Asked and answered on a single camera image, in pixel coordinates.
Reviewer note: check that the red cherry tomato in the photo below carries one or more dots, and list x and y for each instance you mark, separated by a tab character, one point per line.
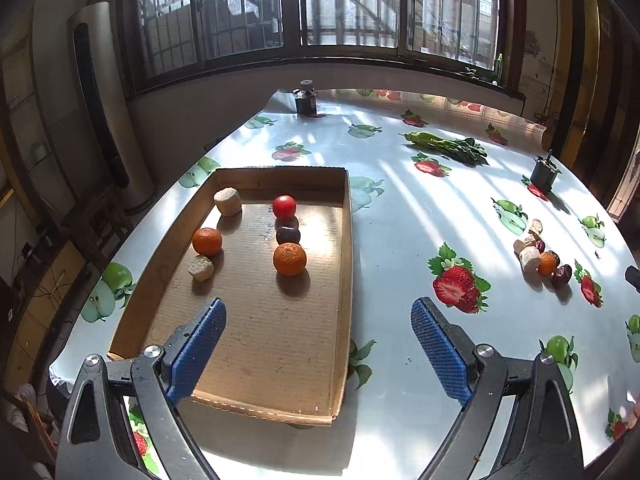
284	206

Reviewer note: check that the green leafy vegetable bundle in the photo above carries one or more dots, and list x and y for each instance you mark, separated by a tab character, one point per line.
450	146

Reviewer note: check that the black table clamp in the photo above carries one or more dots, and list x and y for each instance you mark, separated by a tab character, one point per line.
542	174
306	101

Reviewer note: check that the white standing air conditioner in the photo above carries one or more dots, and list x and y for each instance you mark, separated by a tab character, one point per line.
107	110

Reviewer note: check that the large orange mandarin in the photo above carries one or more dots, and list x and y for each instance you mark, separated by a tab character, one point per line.
289	259

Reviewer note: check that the green bottle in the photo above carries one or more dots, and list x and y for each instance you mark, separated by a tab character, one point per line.
499	67

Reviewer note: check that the barred window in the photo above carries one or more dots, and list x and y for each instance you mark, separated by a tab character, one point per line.
325	5

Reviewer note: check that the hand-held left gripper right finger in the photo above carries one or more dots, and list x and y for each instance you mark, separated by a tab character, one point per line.
440	345

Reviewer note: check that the fruit print tablecloth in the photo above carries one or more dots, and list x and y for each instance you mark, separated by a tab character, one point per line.
400	220

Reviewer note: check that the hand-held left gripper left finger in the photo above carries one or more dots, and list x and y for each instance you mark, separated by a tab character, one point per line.
197	345

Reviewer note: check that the dark red plum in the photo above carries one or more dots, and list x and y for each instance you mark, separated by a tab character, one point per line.
288	235

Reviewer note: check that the large dried red date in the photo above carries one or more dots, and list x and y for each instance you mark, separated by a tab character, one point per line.
561	276

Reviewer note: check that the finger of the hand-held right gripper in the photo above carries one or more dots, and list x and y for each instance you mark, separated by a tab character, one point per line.
633	277

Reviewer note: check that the shallow cardboard box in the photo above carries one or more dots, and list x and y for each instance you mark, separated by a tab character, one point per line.
260	325

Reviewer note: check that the small orange mandarin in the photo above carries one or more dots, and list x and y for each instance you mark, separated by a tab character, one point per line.
547	263

